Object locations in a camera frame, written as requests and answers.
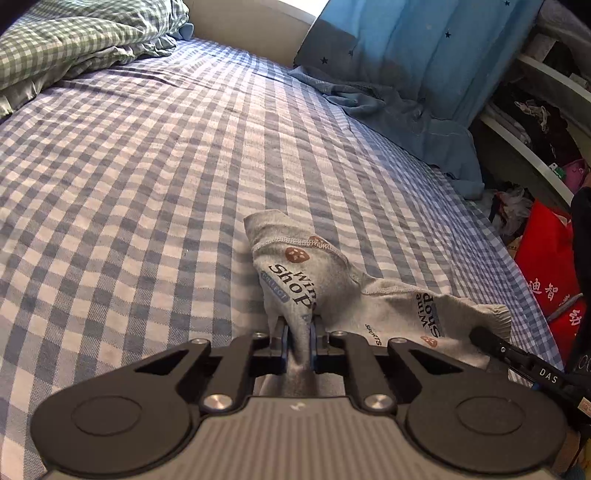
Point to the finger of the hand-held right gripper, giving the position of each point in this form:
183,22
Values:
489,340

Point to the grey folded clothes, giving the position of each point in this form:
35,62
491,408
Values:
568,23

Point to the crumpled blue cloth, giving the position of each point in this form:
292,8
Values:
415,124

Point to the green checked quilt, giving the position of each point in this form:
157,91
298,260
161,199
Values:
69,46

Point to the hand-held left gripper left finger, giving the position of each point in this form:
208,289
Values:
284,344

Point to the white shelf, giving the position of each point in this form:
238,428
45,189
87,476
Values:
531,157

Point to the grey printed sock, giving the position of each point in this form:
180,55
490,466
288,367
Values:
392,304

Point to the pink item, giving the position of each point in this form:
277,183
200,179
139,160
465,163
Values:
575,175

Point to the blue star-print curtain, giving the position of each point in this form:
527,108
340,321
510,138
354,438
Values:
415,46

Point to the dark clothes pile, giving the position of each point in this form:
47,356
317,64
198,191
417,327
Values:
535,115

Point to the red printed bag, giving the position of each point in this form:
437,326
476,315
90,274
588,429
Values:
540,258

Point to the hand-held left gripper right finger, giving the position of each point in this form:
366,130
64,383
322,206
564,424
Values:
315,344

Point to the small blue pillow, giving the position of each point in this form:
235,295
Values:
186,30

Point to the blue checked bed sheet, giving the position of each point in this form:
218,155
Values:
138,184

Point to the bright window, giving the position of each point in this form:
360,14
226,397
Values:
300,3

